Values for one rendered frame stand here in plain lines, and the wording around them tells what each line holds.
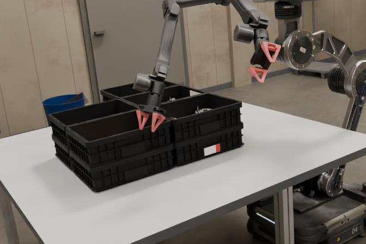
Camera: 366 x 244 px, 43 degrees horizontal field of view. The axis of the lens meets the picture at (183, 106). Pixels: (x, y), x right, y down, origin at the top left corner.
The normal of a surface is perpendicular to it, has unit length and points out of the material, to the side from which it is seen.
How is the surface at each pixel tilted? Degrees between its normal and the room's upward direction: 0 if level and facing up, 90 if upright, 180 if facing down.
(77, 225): 0
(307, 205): 0
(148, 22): 90
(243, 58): 90
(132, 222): 0
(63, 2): 90
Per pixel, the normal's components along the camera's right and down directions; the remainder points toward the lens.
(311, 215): -0.09, -0.96
